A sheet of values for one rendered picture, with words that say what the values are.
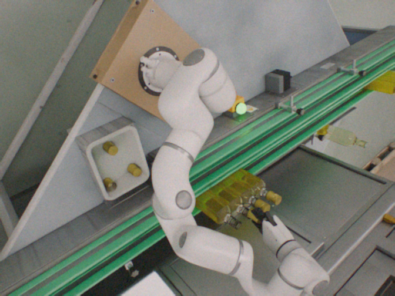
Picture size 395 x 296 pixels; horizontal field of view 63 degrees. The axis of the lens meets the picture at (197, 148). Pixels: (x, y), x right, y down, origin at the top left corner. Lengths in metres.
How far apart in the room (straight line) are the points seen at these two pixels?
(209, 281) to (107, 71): 0.72
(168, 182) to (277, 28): 1.03
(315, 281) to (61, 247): 0.75
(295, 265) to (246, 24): 0.94
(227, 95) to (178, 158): 0.21
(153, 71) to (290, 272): 0.65
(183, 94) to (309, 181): 0.92
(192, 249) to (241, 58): 0.90
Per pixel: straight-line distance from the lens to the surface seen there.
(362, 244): 1.27
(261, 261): 1.16
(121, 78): 1.00
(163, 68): 0.97
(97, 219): 1.17
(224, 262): 0.77
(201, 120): 0.75
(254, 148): 1.31
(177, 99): 0.71
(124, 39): 0.99
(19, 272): 1.15
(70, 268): 1.09
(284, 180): 1.50
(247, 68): 1.45
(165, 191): 0.69
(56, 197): 1.15
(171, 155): 0.72
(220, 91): 0.79
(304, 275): 0.86
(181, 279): 1.14
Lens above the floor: 1.72
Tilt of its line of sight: 45 degrees down
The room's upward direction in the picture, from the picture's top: 119 degrees clockwise
